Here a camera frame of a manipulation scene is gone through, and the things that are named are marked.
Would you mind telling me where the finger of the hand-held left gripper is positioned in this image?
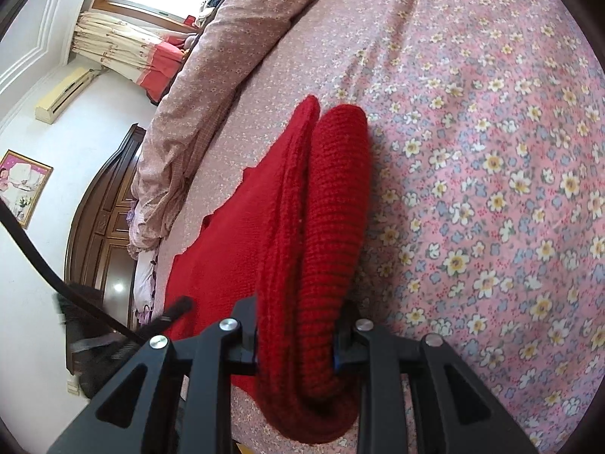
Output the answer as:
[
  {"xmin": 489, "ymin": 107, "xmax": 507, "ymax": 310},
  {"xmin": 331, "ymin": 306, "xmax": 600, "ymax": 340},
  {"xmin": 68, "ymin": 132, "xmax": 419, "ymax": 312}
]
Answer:
[{"xmin": 142, "ymin": 297, "xmax": 194, "ymax": 339}]

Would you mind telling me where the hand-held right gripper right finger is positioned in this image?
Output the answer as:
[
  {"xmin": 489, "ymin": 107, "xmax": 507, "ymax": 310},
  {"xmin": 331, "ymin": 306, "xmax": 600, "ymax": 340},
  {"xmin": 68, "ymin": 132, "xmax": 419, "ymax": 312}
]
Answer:
[{"xmin": 331, "ymin": 300, "xmax": 540, "ymax": 454}]

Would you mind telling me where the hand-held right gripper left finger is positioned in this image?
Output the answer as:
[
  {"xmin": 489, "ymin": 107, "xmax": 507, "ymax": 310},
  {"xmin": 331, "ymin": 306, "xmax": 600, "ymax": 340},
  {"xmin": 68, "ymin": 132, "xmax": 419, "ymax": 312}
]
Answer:
[{"xmin": 47, "ymin": 295, "xmax": 261, "ymax": 454}]

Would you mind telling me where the red knit cardigan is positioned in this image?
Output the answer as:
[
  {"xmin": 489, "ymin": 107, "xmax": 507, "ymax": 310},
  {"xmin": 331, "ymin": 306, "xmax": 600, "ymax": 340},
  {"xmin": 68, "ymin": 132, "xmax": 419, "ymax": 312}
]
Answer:
[{"xmin": 163, "ymin": 95, "xmax": 372, "ymax": 444}]

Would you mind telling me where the white and purple pillow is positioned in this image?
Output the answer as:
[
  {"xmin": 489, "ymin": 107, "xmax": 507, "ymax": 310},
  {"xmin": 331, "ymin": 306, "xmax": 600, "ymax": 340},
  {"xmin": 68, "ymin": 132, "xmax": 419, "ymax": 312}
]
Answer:
[{"xmin": 132, "ymin": 246, "xmax": 162, "ymax": 329}]

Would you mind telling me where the black bedside object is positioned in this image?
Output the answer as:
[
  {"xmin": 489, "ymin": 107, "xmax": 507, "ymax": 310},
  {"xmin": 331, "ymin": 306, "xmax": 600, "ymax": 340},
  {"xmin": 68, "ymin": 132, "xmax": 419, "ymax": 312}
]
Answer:
[{"xmin": 56, "ymin": 283, "xmax": 135, "ymax": 398}]

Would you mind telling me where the dark wooden headboard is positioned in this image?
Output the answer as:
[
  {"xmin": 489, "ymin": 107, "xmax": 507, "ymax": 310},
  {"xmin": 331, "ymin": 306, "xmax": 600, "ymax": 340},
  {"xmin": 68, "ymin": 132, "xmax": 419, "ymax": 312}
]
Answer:
[{"xmin": 65, "ymin": 123, "xmax": 147, "ymax": 332}]

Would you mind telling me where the pink floral quilt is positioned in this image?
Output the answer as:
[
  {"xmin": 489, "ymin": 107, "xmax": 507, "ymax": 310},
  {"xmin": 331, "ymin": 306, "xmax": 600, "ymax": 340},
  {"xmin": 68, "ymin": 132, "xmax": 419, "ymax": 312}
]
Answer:
[{"xmin": 130, "ymin": 0, "xmax": 360, "ymax": 261}]

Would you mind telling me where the cream and red curtain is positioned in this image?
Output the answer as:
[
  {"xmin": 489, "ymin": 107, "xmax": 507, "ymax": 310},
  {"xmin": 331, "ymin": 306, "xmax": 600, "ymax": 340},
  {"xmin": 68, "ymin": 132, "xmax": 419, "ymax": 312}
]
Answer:
[{"xmin": 76, "ymin": 12, "xmax": 190, "ymax": 102}]

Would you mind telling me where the framed wall photo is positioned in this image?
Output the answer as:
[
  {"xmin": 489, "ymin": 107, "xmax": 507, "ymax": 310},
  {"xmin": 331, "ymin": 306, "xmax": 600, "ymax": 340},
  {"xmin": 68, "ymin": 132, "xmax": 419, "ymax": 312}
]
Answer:
[{"xmin": 0, "ymin": 150, "xmax": 54, "ymax": 230}]

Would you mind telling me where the cream wall air conditioner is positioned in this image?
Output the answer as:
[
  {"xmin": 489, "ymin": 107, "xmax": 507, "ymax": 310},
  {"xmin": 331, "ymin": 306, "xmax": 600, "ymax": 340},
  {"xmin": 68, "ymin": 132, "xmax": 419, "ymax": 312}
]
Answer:
[{"xmin": 35, "ymin": 67, "xmax": 95, "ymax": 124}]

